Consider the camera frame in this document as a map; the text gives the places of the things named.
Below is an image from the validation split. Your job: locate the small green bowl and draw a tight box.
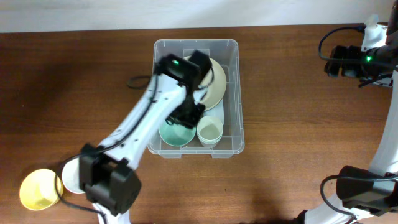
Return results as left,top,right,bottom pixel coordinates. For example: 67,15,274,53
159,121,197,147

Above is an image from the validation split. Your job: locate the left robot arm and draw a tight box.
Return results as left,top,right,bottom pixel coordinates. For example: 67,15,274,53
78,50,212,223

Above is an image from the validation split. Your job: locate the white label in container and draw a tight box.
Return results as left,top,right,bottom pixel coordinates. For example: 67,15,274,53
208,100,225,124

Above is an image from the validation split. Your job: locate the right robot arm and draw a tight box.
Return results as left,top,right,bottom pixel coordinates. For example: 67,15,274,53
292,2,397,224

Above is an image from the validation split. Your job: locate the small yellow bowl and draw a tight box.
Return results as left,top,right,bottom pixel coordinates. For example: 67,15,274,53
19,169,63,211

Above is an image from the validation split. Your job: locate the clear plastic storage container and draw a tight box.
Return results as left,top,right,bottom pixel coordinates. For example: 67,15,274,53
147,38,246,159

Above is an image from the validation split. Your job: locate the cream cup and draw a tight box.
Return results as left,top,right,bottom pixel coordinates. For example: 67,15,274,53
197,116,224,144

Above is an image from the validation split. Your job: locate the small white bowl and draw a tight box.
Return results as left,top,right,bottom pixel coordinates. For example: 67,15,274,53
62,158,85,194

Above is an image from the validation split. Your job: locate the green cup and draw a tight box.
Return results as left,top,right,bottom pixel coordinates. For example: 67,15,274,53
199,136,221,148

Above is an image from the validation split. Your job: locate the cream bowl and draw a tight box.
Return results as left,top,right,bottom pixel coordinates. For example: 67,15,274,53
200,58,226,111

